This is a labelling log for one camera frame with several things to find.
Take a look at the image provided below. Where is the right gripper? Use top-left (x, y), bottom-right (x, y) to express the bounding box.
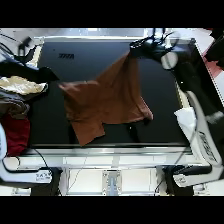
top-left (129, 39), bottom-right (158, 61)

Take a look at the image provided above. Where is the brown T-shirt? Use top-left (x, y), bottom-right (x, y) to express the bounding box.
top-left (58, 51), bottom-right (155, 148)

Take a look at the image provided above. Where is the black garment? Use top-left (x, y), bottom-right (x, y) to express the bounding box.
top-left (0, 59), bottom-right (60, 85)

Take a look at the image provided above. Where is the cream garment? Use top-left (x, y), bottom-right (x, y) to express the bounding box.
top-left (0, 75), bottom-right (50, 96)

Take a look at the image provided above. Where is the red garment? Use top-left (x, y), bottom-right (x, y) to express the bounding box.
top-left (0, 113), bottom-right (32, 158)

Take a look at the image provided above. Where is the silver frame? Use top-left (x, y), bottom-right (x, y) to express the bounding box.
top-left (13, 33), bottom-right (214, 197)

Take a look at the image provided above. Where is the black cable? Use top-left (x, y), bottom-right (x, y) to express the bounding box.
top-left (32, 147), bottom-right (53, 174)

